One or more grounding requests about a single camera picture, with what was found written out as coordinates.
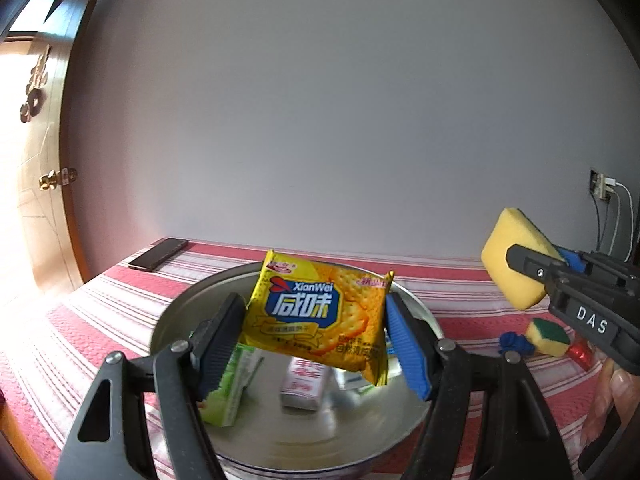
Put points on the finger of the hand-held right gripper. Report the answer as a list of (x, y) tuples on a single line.
[(530, 260), (572, 259)]

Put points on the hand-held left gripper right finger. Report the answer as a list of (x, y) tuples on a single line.
[(406, 347)]

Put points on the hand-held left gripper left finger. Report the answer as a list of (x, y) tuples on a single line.
[(220, 350)]

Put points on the yellow sponge with green side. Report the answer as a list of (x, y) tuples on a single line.
[(547, 337), (515, 255)]

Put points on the pink floral snack packet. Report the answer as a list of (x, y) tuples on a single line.
[(302, 385)]

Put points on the yellow cracker packet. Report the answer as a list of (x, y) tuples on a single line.
[(310, 310)]

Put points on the round decorated metal basin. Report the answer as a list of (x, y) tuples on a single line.
[(325, 435)]

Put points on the person's right hand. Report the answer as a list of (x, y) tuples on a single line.
[(607, 400)]

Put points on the red snack packet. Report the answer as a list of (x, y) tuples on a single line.
[(580, 355)]

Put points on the green white box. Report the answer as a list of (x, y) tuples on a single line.
[(235, 390)]

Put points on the blue crumpled object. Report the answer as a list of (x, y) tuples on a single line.
[(515, 342)]

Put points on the white charger plug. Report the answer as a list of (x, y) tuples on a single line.
[(609, 187)]

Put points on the black smartphone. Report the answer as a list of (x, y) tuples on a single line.
[(157, 255)]

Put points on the red striped bed cover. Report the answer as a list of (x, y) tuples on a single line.
[(100, 310)]

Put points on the wooden door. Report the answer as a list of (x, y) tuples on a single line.
[(35, 235)]

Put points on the brass door ornament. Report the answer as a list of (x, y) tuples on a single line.
[(36, 85)]

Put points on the wall socket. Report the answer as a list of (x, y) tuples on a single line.
[(595, 182)]

